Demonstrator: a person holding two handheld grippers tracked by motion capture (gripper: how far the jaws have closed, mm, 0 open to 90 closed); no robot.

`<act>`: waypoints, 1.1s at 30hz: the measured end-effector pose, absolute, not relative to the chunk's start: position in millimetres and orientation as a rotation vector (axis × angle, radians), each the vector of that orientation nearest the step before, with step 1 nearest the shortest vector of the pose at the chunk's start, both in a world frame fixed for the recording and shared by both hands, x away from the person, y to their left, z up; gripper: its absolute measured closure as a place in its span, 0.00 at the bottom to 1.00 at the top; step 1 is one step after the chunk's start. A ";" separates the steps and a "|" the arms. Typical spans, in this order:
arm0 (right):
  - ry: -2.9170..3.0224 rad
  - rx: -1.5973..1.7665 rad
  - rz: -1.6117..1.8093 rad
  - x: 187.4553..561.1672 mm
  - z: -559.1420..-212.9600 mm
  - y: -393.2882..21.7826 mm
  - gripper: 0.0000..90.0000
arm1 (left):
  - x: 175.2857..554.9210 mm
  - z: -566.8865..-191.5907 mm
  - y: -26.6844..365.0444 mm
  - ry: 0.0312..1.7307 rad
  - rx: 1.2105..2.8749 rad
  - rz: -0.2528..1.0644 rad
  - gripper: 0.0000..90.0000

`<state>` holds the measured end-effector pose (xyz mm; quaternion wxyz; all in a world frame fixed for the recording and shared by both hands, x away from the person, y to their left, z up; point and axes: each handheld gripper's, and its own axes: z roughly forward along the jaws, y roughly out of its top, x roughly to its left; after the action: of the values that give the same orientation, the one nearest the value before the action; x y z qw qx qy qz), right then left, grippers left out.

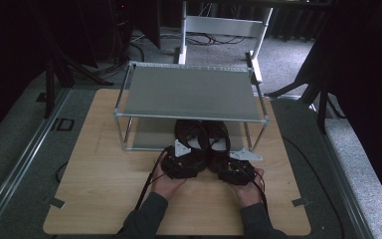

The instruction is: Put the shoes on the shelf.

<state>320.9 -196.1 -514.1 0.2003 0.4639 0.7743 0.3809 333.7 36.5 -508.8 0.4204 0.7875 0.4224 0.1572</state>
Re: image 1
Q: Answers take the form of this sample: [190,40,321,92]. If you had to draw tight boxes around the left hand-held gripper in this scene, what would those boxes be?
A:
[160,138,200,180]

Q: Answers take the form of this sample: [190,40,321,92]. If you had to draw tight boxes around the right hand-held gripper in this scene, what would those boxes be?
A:
[217,147,264,186]

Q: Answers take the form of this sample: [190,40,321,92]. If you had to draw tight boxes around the black leather shoe white insole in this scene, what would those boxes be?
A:
[173,119,210,173]

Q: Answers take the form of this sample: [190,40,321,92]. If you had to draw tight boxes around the grey metal shoe rack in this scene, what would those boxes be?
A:
[113,60,270,155]

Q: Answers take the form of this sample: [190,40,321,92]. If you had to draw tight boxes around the person's left hand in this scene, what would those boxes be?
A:
[150,160,188,202]

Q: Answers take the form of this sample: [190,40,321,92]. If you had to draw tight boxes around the person's right hand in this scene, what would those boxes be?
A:
[228,167,267,209]

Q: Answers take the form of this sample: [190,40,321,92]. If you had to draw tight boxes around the grey tape piece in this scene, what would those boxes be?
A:
[291,197,311,207]
[44,196,66,209]

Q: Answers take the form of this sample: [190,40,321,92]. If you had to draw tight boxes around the black tripod stand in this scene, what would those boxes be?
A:
[265,49,346,135]
[29,0,113,120]

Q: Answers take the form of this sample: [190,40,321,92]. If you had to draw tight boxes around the dark curtain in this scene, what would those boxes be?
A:
[0,0,97,147]
[297,0,382,220]

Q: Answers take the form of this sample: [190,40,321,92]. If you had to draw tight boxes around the right hand-held gripper cable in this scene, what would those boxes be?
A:
[242,165,270,213]

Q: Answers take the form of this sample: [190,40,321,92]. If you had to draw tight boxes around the hand-held gripper cable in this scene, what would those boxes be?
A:
[133,147,175,212]
[242,165,270,213]

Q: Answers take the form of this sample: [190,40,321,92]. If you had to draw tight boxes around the left hand-held gripper cable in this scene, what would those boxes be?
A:
[133,147,175,212]

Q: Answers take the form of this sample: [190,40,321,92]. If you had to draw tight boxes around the long black floor cable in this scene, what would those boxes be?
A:
[282,135,346,239]

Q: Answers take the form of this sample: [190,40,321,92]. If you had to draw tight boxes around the aluminium floor rail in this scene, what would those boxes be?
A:
[0,88,71,230]
[307,99,376,239]

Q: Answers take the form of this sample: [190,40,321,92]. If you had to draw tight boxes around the short black cable loop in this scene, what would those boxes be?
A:
[55,161,69,184]

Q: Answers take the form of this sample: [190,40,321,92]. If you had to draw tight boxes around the black floor bracket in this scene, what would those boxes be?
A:
[50,118,76,132]

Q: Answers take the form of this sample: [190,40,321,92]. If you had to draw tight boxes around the black floor cables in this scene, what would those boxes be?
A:
[130,31,248,48]

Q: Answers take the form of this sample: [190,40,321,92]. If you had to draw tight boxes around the white desk frame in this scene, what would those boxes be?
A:
[173,0,275,84]

